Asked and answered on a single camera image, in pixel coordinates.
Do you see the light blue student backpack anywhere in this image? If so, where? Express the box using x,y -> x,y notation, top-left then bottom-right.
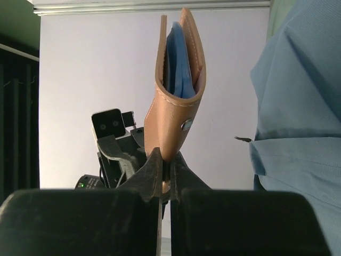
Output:
249,1 -> 340,255

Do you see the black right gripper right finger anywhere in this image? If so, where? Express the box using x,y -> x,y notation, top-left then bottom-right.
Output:
170,154 -> 330,255

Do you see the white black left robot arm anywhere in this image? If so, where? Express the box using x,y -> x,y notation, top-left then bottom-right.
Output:
75,127 -> 147,189

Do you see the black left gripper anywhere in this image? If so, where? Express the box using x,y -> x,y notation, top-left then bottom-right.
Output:
96,127 -> 147,189

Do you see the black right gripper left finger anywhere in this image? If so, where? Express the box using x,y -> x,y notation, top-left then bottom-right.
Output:
1,148 -> 163,255

